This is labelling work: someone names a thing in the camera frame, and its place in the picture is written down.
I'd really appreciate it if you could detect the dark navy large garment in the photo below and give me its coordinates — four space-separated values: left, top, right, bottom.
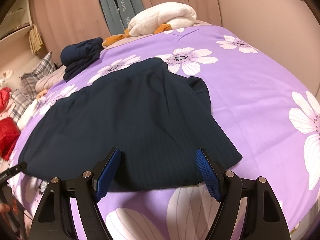
19 58 242 191

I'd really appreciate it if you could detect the folded navy clothes stack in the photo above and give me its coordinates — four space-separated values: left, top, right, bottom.
60 37 104 82

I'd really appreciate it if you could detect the person left hand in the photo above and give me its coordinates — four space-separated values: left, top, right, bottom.
0 197 18 219

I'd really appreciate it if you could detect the purple floral bed cover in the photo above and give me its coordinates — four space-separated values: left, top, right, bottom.
9 25 319 239

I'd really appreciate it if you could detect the red puffer jacket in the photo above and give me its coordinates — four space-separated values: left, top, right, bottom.
0 117 20 161
0 87 11 113

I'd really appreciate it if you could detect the plaid pillow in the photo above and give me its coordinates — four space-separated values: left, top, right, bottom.
9 51 56 123

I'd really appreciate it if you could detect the beige folded quilt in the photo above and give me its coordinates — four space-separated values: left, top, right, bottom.
35 66 66 93

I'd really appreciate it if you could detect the tan curtain tassel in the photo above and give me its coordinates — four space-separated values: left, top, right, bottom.
28 24 44 54

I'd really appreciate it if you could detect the orange cloth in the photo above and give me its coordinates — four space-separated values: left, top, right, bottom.
102 24 173 48

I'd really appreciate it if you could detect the white plush blanket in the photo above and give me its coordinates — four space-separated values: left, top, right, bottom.
128 2 197 34

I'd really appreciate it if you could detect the pink curtain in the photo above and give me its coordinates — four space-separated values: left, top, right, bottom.
29 0 222 63

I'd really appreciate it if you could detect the grey-green lettered curtain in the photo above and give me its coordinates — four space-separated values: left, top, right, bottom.
99 0 144 35

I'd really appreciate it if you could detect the wall shelf cabinet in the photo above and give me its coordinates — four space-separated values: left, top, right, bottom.
1 0 33 41

